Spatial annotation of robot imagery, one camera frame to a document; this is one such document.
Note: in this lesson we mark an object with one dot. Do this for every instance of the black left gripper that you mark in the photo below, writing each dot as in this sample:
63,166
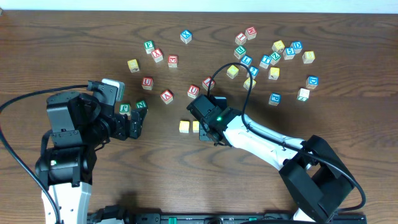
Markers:
125,125

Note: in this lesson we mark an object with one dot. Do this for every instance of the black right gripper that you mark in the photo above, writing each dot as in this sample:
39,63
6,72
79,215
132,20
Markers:
204,132

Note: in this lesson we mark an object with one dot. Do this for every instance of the yellow O block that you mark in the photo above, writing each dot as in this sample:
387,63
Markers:
196,126

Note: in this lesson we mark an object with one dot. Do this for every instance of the yellow C block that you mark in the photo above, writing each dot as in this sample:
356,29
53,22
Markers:
184,127

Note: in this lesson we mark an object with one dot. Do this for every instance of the blue L block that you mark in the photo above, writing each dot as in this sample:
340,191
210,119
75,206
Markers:
246,61

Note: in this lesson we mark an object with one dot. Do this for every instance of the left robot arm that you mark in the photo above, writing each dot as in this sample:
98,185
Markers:
80,123

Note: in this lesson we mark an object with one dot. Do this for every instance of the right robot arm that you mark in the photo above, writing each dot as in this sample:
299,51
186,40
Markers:
314,175

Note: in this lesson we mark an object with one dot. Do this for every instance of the green N block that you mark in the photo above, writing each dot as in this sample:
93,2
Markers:
141,104

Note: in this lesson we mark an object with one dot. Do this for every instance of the green J block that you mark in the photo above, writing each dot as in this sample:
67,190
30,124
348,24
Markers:
125,108

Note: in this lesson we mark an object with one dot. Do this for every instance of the red U block left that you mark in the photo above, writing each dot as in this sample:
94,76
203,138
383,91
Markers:
147,83

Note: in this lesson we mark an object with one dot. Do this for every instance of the red u block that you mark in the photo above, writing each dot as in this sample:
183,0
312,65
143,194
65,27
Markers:
193,91
147,83

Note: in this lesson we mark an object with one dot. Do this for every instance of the red A block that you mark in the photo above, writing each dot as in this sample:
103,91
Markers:
167,97

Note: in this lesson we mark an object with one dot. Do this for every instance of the red U block right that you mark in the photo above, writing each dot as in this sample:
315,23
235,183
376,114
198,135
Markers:
193,91

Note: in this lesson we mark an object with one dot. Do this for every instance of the yellow acorn block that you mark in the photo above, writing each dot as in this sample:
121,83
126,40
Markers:
133,65

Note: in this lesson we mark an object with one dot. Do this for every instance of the red i block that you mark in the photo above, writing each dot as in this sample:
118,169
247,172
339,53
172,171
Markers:
241,39
208,83

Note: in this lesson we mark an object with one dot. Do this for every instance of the yellow S block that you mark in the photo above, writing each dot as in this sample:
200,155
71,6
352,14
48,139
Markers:
249,83

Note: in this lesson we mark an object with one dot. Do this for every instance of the red Y block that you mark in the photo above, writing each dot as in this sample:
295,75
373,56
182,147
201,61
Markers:
157,55

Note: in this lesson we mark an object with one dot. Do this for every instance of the red E block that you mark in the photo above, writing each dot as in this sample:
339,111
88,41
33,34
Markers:
173,61

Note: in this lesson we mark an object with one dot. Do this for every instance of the yellow pineapple block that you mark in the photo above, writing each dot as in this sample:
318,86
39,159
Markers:
232,71

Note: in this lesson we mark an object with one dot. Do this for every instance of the green F block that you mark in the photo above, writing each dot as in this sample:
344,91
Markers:
149,46

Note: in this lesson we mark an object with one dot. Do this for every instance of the blue P block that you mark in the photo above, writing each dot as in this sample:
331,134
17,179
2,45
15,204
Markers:
274,99

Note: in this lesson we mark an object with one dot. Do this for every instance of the blue 2 block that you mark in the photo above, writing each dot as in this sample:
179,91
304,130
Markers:
253,72

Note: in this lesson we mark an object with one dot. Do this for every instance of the green B block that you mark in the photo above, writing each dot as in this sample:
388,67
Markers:
240,52

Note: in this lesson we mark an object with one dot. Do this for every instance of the yellow hammer block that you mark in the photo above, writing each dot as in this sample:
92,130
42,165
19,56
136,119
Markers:
274,73

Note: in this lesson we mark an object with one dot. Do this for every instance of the blue T block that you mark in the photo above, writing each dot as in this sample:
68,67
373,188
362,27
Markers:
265,61

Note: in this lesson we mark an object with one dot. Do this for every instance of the blue X block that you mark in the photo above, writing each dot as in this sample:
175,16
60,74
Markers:
186,36

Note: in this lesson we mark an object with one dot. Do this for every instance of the green Z block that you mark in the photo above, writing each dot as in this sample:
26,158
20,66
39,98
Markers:
275,57

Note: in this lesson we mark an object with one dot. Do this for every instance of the green 7 block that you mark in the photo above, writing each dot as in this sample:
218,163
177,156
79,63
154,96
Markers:
303,94

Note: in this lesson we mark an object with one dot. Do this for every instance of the red I block far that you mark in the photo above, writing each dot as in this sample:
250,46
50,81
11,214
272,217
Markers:
241,39

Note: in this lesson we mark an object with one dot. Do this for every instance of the red M block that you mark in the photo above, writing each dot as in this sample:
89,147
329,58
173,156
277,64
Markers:
250,33

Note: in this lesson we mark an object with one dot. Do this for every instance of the yellow far block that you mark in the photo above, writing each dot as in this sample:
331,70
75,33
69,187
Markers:
278,46

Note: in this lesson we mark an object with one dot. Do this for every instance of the blue 5 block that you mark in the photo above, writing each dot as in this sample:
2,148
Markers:
288,53

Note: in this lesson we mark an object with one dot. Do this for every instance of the blue D block right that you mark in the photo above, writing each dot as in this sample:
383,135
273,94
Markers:
312,82

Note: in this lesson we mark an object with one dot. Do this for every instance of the blue d block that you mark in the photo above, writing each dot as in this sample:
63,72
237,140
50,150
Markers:
312,82
297,46

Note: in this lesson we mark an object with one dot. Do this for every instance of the blue D block far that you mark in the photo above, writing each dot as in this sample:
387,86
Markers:
297,46

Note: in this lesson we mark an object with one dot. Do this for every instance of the yellow 8 block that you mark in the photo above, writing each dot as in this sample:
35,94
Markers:
308,57

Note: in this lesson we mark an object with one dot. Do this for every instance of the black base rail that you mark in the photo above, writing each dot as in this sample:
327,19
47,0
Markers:
117,214

